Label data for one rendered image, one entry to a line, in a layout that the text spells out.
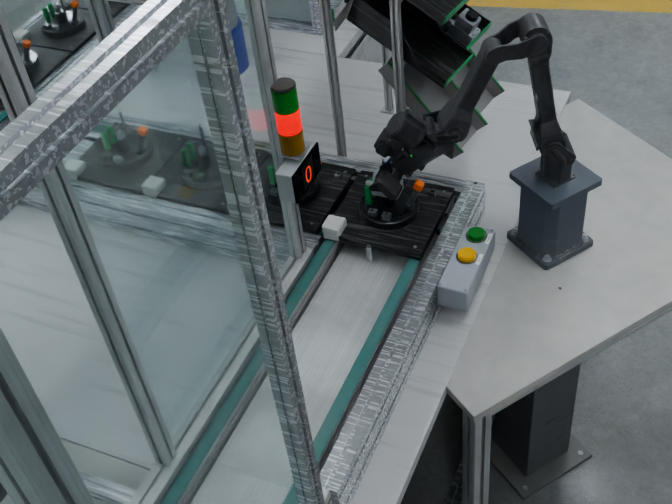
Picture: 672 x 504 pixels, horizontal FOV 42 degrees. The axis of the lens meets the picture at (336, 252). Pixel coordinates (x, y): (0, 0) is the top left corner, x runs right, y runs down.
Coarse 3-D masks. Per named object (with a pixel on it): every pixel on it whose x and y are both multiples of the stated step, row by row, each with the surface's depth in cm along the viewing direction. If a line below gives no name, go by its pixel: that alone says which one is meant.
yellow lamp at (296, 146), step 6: (300, 132) 175; (282, 138) 175; (288, 138) 174; (294, 138) 174; (300, 138) 175; (282, 144) 176; (288, 144) 175; (294, 144) 175; (300, 144) 176; (282, 150) 177; (288, 150) 176; (294, 150) 176; (300, 150) 177
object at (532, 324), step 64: (576, 128) 241; (640, 192) 220; (512, 256) 208; (576, 256) 206; (640, 256) 204; (512, 320) 194; (576, 320) 192; (640, 320) 191; (448, 384) 183; (512, 384) 181
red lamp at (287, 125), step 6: (276, 114) 171; (294, 114) 171; (276, 120) 173; (282, 120) 171; (288, 120) 171; (294, 120) 172; (300, 120) 174; (282, 126) 173; (288, 126) 172; (294, 126) 173; (300, 126) 174; (282, 132) 174; (288, 132) 173; (294, 132) 174
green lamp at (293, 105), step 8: (296, 88) 170; (272, 96) 169; (280, 96) 168; (288, 96) 168; (296, 96) 170; (280, 104) 169; (288, 104) 169; (296, 104) 170; (280, 112) 170; (288, 112) 170
